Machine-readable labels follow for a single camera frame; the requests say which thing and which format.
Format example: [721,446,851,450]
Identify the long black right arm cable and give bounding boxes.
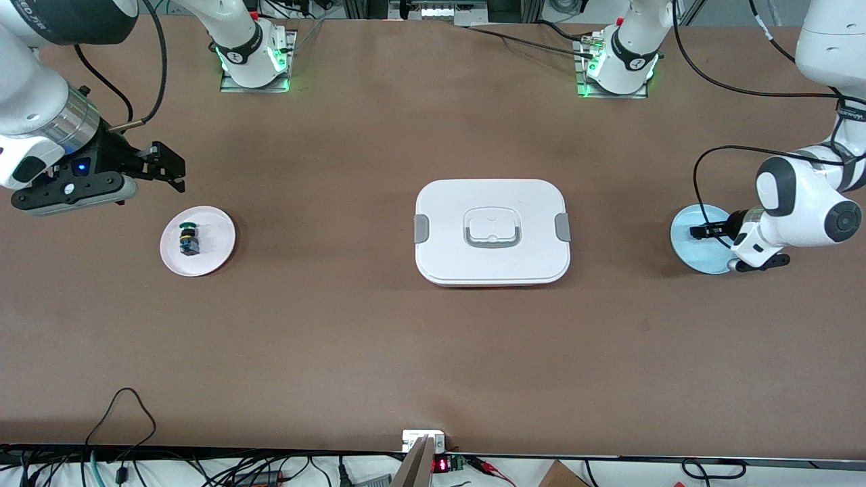
[108,0,168,133]

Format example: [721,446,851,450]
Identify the pink round plate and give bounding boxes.
[160,206,236,277]

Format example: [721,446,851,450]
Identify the white lidded container grey handle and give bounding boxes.
[414,179,571,287]

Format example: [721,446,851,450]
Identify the black looped cable thin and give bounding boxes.
[85,387,158,448]

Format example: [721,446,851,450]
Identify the black cable across table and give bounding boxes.
[465,19,596,59]

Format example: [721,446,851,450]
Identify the black oval cable loop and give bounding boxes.
[681,459,747,482]

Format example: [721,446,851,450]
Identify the light blue round plate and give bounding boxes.
[670,204,737,275]

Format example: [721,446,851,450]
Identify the red clip leads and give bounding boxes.
[467,457,516,485]

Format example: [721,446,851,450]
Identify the metal base plate left arm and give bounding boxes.
[575,37,649,99]

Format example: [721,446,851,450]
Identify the small white camera mount plate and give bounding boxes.
[402,430,446,453]

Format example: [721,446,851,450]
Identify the metal base plate right arm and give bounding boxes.
[220,30,297,93]

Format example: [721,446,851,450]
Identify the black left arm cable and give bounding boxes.
[673,0,866,248]

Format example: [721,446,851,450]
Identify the grey camera support bar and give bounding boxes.
[392,436,435,487]

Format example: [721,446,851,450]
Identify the brown cardboard box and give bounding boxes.
[538,460,589,487]

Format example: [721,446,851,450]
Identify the short black right arm cable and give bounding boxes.
[74,44,134,124]

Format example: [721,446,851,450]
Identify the silver frame rail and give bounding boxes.
[389,0,489,26]

